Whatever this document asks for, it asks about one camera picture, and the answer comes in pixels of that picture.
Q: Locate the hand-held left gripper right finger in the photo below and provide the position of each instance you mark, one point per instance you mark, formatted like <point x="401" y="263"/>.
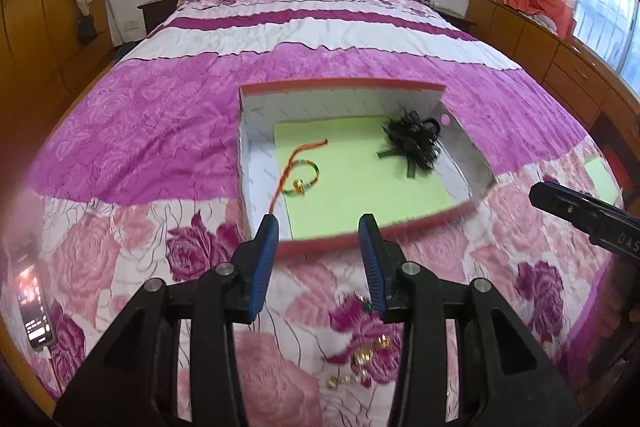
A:
<point x="372" y="267"/>

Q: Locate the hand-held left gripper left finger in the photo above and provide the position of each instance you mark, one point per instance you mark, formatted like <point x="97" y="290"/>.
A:
<point x="265" y="257"/>

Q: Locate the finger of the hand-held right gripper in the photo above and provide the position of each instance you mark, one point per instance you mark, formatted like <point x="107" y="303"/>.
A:
<point x="565" y="202"/>

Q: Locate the red cardboard box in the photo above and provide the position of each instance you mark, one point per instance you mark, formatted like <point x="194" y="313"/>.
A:
<point x="257" y="177"/>

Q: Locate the light green paper sheet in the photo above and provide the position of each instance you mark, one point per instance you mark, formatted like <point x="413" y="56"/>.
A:
<point x="602" y="182"/>
<point x="350" y="177"/>

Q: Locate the black feather hair accessory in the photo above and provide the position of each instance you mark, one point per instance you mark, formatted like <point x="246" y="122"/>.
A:
<point x="407" y="137"/>

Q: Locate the pink floral bedspread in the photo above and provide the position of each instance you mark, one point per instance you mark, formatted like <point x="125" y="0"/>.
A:
<point x="200" y="117"/>

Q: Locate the orange wooden low cabinet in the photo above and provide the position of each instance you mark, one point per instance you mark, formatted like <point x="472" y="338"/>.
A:
<point x="530" y="42"/>

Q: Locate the barred window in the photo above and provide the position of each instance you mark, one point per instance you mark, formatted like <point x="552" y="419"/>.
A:
<point x="605" y="7"/>

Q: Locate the dark wooden nightstand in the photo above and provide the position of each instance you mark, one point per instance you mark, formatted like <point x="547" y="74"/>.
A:
<point x="157" y="14"/>
<point x="457" y="19"/>

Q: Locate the black smartphone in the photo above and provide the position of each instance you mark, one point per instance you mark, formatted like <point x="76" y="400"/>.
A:
<point x="32" y="312"/>

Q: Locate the thin grey stick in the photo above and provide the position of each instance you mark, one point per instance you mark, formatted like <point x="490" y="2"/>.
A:
<point x="112" y="14"/>

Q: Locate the small black hanging bag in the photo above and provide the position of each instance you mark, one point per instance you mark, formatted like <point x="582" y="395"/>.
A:
<point x="86" y="29"/>

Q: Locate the orange wooden wardrobe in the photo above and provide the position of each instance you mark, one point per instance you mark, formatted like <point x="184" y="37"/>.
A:
<point x="40" y="7"/>

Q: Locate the white wall socket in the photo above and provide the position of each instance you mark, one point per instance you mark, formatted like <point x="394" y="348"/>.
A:
<point x="132" y="25"/>

